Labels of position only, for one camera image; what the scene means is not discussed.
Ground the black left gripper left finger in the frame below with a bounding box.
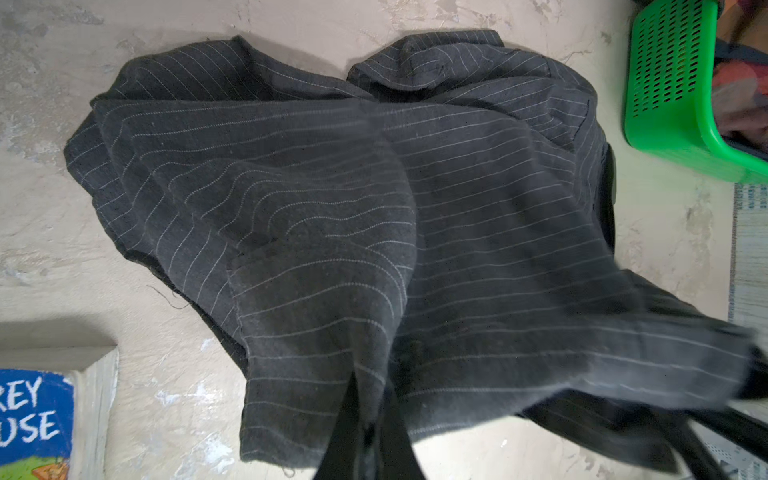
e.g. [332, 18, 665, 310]
[313, 374, 365, 480]

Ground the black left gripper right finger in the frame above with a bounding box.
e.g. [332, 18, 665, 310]
[374, 384, 425, 480]

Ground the grey pinstriped long sleeve shirt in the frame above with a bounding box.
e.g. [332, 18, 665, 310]
[64, 30, 767, 478]

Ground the blue treehouse book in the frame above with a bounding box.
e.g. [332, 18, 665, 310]
[1, 346, 119, 480]

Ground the green plastic basket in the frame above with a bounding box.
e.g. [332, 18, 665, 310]
[624, 0, 767, 184]

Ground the plaid red shirt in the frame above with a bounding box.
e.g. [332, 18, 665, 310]
[710, 0, 768, 154]

